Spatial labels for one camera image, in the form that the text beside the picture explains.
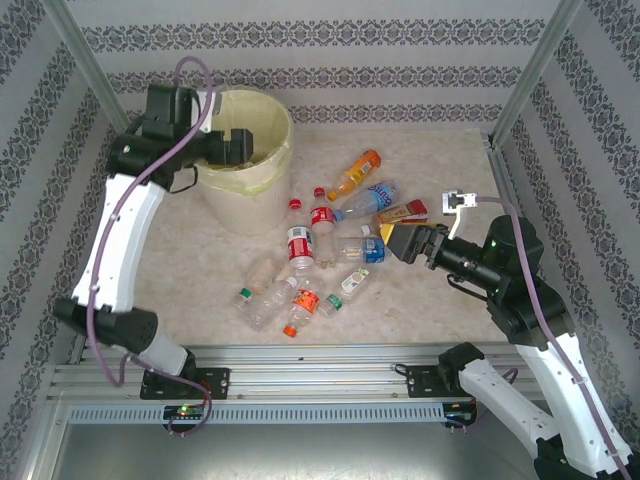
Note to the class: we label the small circuit board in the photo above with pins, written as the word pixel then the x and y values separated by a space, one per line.
pixel 460 415
pixel 185 411

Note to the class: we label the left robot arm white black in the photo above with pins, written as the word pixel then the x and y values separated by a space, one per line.
pixel 125 240

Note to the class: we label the aluminium frame post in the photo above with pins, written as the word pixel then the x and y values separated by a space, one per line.
pixel 535 75
pixel 85 60

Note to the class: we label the clear bottle white cap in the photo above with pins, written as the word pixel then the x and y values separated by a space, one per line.
pixel 270 305

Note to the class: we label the tall cola bottle red label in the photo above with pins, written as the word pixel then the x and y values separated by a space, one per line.
pixel 323 217

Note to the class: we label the brown tea bottle red label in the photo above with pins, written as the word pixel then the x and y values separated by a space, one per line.
pixel 400 212

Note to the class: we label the clear bottle blue pink-lettered label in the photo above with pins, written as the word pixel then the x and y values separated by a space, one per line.
pixel 370 199

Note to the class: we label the aluminium table edge rail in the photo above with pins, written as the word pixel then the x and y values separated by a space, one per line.
pixel 501 170
pixel 76 352

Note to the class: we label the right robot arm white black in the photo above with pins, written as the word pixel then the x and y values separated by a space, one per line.
pixel 575 400

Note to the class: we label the red white label bottle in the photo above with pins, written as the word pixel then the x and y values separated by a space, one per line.
pixel 300 245

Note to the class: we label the white label bottle green cap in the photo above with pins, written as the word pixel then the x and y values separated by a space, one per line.
pixel 352 282

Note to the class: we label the cream waste bin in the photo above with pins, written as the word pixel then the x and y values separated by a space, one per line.
pixel 265 120

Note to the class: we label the orange juice bottle yellow cap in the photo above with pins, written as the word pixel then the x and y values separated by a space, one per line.
pixel 356 172

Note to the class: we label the cream plastic bin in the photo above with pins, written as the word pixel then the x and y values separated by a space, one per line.
pixel 250 210

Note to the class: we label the wide aluminium mounting rail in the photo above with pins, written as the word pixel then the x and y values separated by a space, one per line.
pixel 310 375

